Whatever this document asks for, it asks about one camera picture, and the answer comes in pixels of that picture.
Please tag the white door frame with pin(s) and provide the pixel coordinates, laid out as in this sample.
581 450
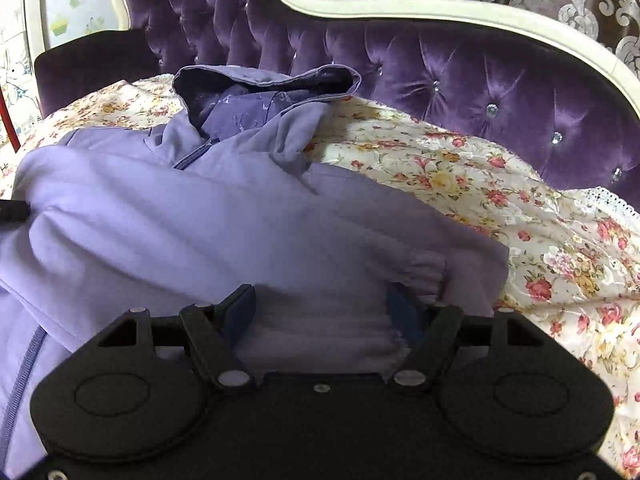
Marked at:
36 5

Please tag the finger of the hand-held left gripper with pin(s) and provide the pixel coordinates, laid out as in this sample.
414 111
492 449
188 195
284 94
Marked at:
12 211

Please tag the white cabinet with bunny print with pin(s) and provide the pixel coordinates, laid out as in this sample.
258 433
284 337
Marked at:
12 60

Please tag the floral blanket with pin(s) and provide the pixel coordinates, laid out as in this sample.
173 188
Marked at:
550 260

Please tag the red stick vacuum cleaner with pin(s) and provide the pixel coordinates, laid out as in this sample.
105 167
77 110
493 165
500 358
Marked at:
7 115

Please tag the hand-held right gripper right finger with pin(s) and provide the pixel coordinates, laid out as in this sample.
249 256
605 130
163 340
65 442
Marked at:
404 312

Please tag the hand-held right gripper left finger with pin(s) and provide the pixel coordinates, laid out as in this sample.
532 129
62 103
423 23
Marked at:
239 307

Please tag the purple tufted sofa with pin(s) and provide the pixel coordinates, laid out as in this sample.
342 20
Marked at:
450 70

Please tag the purple hooded jacket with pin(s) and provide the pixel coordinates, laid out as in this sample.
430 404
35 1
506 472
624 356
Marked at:
200 220

